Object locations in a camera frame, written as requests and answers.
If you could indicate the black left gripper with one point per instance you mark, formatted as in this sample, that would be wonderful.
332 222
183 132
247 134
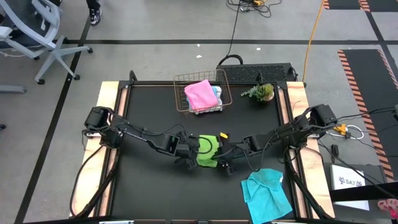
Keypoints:
188 146

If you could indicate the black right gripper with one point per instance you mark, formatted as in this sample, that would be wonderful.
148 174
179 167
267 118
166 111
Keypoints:
231 152

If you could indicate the green microfiber towel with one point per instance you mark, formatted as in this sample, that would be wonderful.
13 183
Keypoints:
205 157

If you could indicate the pink microfiber towel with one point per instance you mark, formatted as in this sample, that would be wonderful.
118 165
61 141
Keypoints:
200 95

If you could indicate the teal microfiber towel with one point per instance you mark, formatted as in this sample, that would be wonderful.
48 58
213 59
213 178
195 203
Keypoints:
264 196

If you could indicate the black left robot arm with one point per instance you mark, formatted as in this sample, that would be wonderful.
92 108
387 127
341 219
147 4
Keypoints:
124 130

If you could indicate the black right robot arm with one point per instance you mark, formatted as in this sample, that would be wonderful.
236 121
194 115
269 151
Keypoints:
295 129

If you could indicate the yellow tag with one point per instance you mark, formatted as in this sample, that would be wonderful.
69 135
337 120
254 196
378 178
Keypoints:
224 135

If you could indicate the small green potted plant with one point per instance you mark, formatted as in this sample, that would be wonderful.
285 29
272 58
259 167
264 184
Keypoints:
266 91

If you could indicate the black perforated computer case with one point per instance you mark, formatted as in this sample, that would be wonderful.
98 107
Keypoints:
248 73

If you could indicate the wooden table side board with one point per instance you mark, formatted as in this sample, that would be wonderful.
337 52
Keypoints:
93 174
315 174

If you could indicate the black power adapter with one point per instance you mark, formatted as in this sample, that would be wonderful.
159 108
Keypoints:
335 149

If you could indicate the white labelled box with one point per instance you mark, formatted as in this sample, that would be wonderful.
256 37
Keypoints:
345 174

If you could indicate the black beam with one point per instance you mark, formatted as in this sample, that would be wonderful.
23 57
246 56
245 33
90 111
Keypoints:
373 191

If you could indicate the black hazard-striped floor mat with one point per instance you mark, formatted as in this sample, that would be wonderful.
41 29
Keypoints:
367 93
342 3

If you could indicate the person's leg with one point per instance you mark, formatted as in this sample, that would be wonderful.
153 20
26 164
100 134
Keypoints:
94 15

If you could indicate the pink patterned object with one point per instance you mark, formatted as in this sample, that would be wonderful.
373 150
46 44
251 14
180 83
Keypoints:
388 207

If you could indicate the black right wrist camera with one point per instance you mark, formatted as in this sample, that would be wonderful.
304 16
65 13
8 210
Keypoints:
230 170

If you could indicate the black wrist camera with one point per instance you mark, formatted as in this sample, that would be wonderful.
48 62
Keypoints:
191 164
230 170

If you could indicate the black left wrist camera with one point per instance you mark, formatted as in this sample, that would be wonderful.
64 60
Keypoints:
191 164

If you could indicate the black table frame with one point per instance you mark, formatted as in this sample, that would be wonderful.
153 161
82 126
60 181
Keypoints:
146 83

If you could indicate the black diagonal frame strut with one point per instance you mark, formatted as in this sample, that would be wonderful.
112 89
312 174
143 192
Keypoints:
306 191
101 188

